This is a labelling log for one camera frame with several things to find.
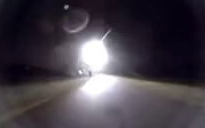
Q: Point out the bright street lamp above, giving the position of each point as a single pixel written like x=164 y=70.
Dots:
x=94 y=55

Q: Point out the vehicle with headlight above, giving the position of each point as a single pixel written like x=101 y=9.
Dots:
x=84 y=71

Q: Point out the grey asphalt road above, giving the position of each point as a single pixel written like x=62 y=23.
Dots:
x=123 y=106

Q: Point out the dark roadside verge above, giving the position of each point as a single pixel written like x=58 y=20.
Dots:
x=26 y=73

